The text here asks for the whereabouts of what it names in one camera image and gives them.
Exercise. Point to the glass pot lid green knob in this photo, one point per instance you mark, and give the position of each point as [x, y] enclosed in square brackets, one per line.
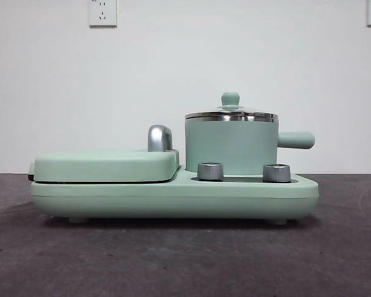
[231, 99]

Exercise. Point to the mint green steamer pot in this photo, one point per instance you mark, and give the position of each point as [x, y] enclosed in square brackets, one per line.
[232, 143]

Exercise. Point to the silver control knob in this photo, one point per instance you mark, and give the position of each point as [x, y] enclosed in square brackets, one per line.
[276, 173]
[211, 171]

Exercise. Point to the mint green appliance base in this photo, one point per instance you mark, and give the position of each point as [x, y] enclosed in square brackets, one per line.
[173, 198]

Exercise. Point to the mint green griddle cover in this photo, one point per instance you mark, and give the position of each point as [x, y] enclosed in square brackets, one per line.
[106, 165]

